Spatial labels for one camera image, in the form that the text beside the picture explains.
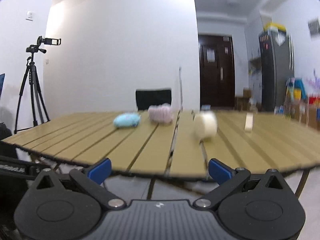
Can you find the small wooden block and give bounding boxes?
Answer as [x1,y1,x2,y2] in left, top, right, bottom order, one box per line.
[244,112,254,133]

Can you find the white cabinet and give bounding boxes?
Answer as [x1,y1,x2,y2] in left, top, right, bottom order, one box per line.
[249,57,263,105]

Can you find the blue plush toy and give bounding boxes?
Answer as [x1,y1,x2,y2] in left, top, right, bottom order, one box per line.
[113,113,141,129]

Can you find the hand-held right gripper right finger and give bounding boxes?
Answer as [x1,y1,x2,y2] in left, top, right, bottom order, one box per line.
[192,158,293,209]

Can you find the dark brown door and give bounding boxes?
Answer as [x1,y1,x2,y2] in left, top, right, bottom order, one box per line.
[197,34,235,108]

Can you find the white wall vent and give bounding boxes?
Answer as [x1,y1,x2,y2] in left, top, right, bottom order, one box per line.
[308,19,320,40]

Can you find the small cardboard box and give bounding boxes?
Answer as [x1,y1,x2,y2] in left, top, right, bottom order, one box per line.
[235,87,250,110]

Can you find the cream tape roll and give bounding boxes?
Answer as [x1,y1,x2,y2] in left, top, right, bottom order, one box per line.
[193,110,218,142]

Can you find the black folding chair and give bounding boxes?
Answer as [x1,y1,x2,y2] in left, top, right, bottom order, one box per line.
[135,89,172,112]

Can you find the black camcorder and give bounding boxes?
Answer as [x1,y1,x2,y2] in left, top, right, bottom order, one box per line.
[37,36,62,47]

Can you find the tan folding table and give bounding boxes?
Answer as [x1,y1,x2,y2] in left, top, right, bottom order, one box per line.
[0,109,320,200]

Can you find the black tripod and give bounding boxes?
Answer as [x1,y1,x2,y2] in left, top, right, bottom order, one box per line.
[14,44,50,134]

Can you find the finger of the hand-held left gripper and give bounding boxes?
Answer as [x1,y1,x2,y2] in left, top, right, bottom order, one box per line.
[0,155,40,167]

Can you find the purple fluffy towel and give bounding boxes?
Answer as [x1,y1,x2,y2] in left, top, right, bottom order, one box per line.
[148,104,174,125]

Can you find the blue gift bag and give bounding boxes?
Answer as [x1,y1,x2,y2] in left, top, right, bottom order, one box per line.
[286,77,307,100]

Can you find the red gift box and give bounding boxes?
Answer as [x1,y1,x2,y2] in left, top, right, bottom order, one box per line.
[309,96,320,128]

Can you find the grey refrigerator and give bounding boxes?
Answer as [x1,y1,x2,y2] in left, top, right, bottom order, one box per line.
[259,26,295,112]

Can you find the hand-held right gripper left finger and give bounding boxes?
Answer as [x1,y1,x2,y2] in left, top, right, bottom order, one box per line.
[29,158,127,210]

